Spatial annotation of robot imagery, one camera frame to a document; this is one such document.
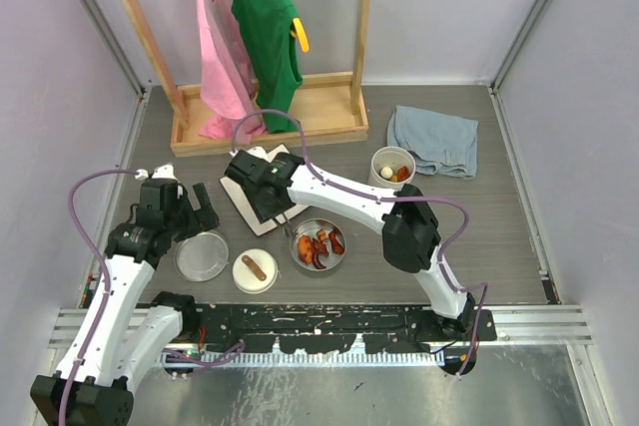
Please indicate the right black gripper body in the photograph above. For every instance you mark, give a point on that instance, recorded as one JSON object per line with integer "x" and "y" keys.
{"x": 272, "y": 210}

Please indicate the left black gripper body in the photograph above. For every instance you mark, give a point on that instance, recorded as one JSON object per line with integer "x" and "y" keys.
{"x": 180, "y": 218}

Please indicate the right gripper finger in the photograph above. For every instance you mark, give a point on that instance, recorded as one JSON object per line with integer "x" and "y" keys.
{"x": 282, "y": 206}
{"x": 261, "y": 202}

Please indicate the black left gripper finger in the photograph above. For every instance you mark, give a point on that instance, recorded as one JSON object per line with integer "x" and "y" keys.
{"x": 194, "y": 223}
{"x": 202, "y": 196}

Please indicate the white square plate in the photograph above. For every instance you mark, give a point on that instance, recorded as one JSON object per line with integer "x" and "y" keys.
{"x": 240, "y": 201}

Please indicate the shallow round metal tin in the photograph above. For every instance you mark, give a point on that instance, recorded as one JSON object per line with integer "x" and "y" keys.
{"x": 310, "y": 228}

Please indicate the tall metal container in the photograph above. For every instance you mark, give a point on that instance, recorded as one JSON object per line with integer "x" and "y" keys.
{"x": 395, "y": 158}

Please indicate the orange salmon slice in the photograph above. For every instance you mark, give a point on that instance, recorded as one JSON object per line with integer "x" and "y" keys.
{"x": 403, "y": 174}

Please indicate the blue denim cloth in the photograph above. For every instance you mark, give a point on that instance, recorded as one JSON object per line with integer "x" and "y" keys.
{"x": 439, "y": 144}

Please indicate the metal tongs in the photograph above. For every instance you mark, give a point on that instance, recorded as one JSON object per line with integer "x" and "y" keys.
{"x": 284, "y": 223}

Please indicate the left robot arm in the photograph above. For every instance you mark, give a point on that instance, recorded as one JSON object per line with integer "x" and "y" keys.
{"x": 96, "y": 381}

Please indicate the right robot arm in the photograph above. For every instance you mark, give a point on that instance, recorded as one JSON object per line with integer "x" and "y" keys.
{"x": 406, "y": 224}

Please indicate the black white sushi roll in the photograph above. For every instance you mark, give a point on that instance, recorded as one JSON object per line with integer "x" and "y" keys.
{"x": 386, "y": 173}

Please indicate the pink shirt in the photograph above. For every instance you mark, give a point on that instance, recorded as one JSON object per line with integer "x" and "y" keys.
{"x": 227, "y": 75}

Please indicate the green shirt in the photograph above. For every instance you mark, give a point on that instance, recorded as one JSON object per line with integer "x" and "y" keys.
{"x": 278, "y": 78}

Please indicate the white lid with leather strap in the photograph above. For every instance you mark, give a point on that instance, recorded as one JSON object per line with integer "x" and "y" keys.
{"x": 255, "y": 271}

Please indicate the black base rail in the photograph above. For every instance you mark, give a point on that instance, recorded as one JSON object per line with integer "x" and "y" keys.
{"x": 316, "y": 328}

